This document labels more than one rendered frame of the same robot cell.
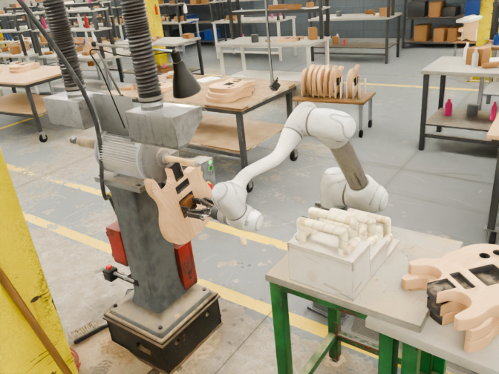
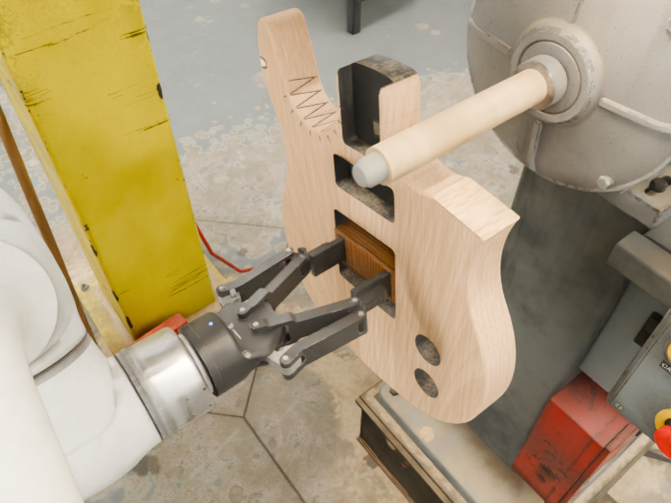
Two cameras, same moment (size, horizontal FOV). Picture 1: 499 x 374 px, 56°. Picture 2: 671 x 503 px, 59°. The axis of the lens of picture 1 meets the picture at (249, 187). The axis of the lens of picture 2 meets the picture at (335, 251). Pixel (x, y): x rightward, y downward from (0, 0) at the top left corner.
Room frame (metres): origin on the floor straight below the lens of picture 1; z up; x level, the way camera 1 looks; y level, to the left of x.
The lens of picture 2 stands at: (2.07, -0.11, 1.55)
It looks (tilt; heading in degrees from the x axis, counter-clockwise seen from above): 49 degrees down; 105
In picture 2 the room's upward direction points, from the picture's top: straight up
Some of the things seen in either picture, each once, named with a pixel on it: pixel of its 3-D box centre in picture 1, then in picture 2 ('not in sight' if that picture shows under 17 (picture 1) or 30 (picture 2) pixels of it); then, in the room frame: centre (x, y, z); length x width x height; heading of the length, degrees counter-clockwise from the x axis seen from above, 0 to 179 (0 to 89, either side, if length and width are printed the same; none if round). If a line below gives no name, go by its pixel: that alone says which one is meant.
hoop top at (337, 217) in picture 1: (332, 216); not in sight; (1.49, -0.29, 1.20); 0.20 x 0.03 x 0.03; 50
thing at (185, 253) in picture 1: (173, 256); (600, 417); (2.43, 0.51, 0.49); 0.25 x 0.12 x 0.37; 52
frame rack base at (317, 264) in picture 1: (328, 261); not in sight; (1.46, -0.27, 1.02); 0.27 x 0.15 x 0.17; 51
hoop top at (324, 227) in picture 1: (321, 226); not in sight; (1.43, -0.24, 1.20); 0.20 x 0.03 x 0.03; 50
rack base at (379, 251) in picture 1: (347, 250); not in sight; (1.58, -0.37, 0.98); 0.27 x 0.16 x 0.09; 51
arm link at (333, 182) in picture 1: (335, 186); not in sight; (2.39, -0.49, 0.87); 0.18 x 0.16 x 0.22; 47
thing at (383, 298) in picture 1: (364, 328); not in sight; (1.58, -0.45, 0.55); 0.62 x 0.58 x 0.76; 52
